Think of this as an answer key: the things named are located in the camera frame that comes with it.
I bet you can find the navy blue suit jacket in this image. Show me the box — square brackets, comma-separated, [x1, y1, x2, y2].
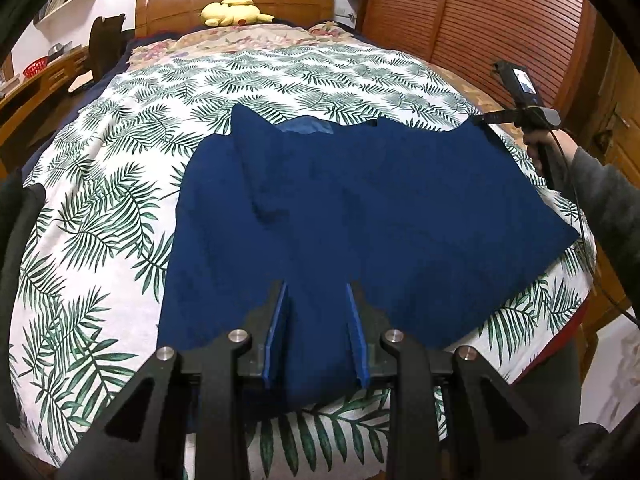
[157, 105, 578, 410]

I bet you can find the grey sleeved right forearm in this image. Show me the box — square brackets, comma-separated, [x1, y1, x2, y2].
[562, 148, 640, 315]

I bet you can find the person's right hand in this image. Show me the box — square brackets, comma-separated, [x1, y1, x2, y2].
[523, 130, 578, 177]

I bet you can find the brown louvered wardrobe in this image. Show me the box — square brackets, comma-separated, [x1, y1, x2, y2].
[356, 0, 594, 115]

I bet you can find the palm leaf print bedspread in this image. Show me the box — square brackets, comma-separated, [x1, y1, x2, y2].
[9, 40, 591, 479]

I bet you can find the black garment on bed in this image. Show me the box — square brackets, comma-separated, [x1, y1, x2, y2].
[0, 169, 46, 427]

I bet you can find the floral pillow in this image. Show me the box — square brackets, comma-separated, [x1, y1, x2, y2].
[127, 22, 364, 70]

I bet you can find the yellow plush toy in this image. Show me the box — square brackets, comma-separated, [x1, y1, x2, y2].
[201, 0, 274, 27]

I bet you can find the wooden desk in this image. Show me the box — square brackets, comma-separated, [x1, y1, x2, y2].
[0, 47, 92, 179]

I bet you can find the red basket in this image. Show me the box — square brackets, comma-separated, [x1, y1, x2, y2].
[23, 56, 49, 79]

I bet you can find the dark wooden chair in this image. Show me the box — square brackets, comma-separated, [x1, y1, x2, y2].
[88, 13, 127, 82]

